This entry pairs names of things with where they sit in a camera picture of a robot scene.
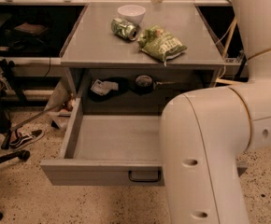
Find green jalapeno chip bag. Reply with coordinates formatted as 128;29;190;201
137;25;187;64

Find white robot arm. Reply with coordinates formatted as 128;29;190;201
160;0;271;224

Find grey cabinet counter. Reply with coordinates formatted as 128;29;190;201
61;2;223;105

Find grey open drawer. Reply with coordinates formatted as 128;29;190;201
39;69;248;188

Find white bowl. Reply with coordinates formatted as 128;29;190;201
117;5;146;25

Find green soda can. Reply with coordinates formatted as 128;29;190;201
111;18;138;41

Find brown box on shelf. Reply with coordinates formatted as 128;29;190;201
14;22;48;36

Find black white sneaker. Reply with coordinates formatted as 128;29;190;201
9;130;44;149

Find black chair caster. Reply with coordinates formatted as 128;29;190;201
0;150;30;164

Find wooden frame stand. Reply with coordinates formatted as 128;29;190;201
216;18;240;85

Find black drawer handle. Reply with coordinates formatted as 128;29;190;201
128;171;162;183

